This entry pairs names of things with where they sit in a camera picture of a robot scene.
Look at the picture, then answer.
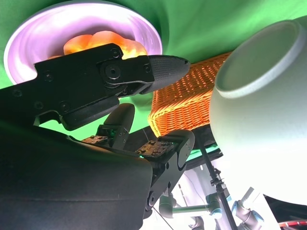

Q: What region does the green tablecloth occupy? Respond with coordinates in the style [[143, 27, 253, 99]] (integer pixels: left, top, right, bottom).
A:
[[0, 0, 307, 154]]

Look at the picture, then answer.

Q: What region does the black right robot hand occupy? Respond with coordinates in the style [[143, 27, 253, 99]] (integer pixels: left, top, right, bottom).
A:
[[0, 43, 196, 230]]

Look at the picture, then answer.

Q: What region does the orange wicker basket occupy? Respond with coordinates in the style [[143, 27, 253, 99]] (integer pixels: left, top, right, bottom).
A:
[[148, 51, 233, 137]]

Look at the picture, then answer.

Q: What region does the pale grey bowl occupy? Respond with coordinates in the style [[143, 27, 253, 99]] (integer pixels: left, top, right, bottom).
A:
[[210, 18, 307, 206]]

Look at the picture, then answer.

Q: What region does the round lobed bread roll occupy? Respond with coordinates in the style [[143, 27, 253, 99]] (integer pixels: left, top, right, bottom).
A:
[[63, 32, 147, 60]]

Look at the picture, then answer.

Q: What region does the lavender plate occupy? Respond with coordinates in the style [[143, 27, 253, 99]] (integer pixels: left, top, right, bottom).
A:
[[3, 7, 162, 85]]

